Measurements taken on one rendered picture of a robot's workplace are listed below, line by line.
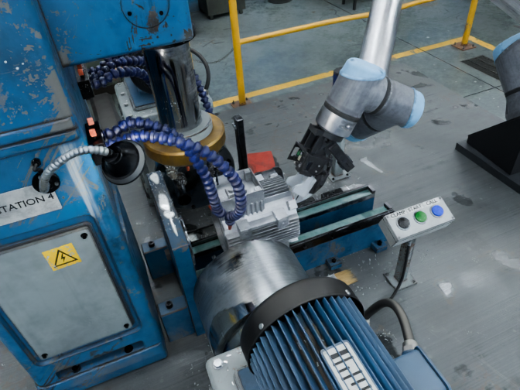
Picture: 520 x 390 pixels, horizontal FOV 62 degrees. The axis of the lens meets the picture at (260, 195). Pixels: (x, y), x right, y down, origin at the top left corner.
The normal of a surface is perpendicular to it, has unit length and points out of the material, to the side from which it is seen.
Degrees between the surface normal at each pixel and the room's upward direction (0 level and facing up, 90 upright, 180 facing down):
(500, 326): 0
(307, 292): 3
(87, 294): 90
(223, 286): 32
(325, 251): 90
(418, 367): 0
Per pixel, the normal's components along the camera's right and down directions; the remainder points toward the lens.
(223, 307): -0.64, -0.40
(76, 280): 0.37, 0.59
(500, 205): -0.07, -0.76
